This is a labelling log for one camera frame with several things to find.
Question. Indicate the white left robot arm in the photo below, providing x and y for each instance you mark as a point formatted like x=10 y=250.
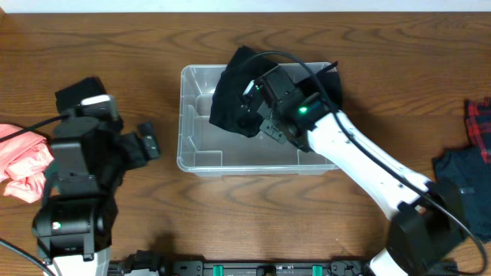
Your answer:
x=73 y=228

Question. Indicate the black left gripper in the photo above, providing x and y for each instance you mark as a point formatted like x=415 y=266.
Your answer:
x=128 y=146

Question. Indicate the pink folded garment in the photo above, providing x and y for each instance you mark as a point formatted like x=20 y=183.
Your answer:
x=23 y=161

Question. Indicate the black taped folded garment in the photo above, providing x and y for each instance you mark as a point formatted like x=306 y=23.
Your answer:
x=68 y=100

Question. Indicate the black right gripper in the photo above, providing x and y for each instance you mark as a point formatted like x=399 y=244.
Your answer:
x=271 y=125

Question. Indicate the red plaid garment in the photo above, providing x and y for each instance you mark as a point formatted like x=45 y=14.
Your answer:
x=477 y=120

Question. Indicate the dark navy garment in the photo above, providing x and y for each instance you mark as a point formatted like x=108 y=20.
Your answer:
x=466 y=168

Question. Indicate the clear plastic storage bin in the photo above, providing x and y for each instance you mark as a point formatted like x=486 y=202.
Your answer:
x=206 y=150

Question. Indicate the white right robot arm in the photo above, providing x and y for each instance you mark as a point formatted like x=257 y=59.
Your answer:
x=426 y=218

